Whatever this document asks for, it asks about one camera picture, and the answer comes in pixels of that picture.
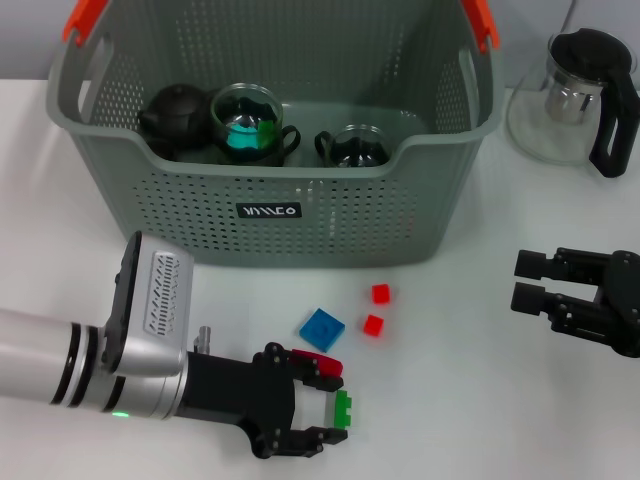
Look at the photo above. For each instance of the small red cube brick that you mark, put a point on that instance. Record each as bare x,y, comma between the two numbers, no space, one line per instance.
373,325
380,293

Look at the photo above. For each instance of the black ceramic teapot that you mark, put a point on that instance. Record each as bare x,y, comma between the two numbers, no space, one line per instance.
175,112

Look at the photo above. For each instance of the green notched brick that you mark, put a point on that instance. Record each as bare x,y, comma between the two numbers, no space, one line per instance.
342,410

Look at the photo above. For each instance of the grey perforated storage bin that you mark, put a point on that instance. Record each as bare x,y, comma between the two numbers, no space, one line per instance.
325,225

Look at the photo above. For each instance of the dark red curved brick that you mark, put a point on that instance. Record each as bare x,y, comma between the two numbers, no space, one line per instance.
330,366

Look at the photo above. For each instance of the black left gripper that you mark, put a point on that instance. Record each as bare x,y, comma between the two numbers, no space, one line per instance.
230,390

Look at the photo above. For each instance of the blue square brick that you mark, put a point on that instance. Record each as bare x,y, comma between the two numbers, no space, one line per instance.
321,330

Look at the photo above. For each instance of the silver gripper side knob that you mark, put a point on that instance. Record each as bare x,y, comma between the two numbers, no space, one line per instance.
203,340

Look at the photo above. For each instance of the cyan square brick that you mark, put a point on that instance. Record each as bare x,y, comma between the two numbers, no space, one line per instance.
240,137

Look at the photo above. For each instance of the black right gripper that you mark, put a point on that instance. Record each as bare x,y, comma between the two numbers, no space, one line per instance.
622,305

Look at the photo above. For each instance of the glass teacup with black base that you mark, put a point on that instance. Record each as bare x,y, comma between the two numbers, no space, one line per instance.
235,105
357,150

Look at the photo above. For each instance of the green rectangular brick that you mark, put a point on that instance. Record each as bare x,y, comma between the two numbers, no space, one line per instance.
266,131

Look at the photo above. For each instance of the glass pitcher with black lid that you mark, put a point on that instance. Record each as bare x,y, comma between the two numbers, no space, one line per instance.
590,55

